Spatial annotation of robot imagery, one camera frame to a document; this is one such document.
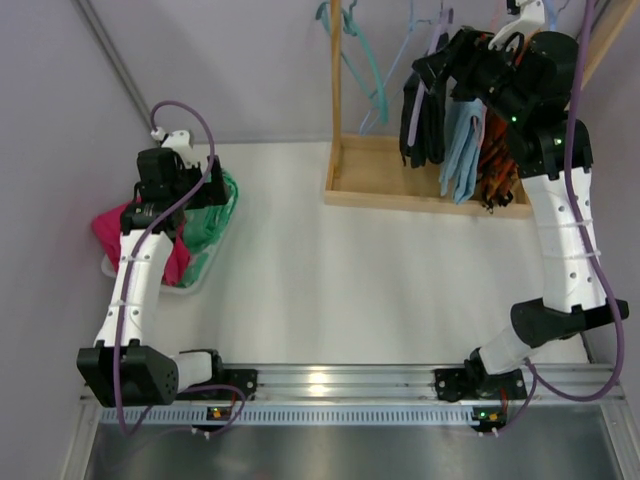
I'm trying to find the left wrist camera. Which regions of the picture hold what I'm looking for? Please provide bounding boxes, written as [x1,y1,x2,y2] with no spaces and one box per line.
[150,127,200,168]

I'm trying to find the white plastic basket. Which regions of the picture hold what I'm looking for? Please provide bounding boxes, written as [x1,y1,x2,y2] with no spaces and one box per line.
[91,217,233,295]

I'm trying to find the orange patterned trousers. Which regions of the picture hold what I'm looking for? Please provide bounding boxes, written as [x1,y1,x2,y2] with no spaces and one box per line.
[477,110,518,213]

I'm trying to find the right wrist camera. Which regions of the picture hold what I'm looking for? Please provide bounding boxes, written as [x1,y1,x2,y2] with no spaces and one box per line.
[488,0,546,50]

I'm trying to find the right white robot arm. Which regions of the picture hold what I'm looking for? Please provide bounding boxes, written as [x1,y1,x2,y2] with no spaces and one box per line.
[412,27,629,391]

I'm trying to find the pink garment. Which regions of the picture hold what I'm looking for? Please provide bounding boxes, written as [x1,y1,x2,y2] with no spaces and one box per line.
[91,202,194,288]

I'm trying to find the wooden clothes rack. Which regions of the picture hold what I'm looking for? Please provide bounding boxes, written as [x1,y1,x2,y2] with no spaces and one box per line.
[324,1,639,219]

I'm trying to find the aluminium mounting rail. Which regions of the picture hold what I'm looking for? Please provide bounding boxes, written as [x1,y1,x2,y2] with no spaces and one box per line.
[79,363,626,405]

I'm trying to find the light blue hanger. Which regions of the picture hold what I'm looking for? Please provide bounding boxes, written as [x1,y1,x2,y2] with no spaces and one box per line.
[359,0,426,135]

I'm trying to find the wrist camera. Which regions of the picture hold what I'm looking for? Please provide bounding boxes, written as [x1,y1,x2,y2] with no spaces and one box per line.
[488,0,546,50]
[150,127,200,168]

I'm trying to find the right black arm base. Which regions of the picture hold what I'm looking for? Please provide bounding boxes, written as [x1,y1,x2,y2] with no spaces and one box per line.
[434,368,528,403]

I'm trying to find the green garment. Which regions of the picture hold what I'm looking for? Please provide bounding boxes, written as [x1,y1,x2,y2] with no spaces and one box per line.
[177,169,239,290]

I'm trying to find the black trousers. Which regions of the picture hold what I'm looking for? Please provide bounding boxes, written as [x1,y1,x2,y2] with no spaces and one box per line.
[399,73,446,169]

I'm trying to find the slotted cable duct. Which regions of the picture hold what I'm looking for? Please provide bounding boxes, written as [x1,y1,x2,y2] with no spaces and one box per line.
[123,404,504,426]

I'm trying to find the light blue trousers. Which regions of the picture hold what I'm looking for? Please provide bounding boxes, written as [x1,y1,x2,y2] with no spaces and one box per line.
[439,99,486,204]

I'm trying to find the teal hanger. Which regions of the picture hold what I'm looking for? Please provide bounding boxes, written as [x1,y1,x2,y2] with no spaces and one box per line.
[316,0,390,126]

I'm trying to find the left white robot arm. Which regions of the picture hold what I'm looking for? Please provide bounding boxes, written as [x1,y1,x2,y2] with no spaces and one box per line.
[76,147,230,408]

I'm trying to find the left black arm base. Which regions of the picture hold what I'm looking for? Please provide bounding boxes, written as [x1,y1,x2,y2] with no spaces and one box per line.
[176,368,258,402]

